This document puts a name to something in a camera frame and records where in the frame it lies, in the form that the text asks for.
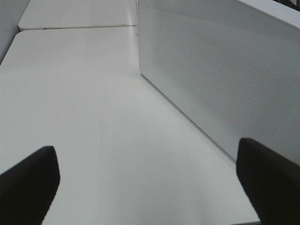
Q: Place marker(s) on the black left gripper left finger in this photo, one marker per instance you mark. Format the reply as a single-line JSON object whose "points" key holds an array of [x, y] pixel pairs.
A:
{"points": [[28, 189]]}

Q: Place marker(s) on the white microwave door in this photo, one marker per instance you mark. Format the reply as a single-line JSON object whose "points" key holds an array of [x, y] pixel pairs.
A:
{"points": [[232, 66]]}

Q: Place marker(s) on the white adjoining table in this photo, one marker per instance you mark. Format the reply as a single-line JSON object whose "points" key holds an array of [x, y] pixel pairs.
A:
{"points": [[74, 14]]}

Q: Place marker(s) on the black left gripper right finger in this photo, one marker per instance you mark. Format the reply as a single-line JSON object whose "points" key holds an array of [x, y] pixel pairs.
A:
{"points": [[270, 181]]}

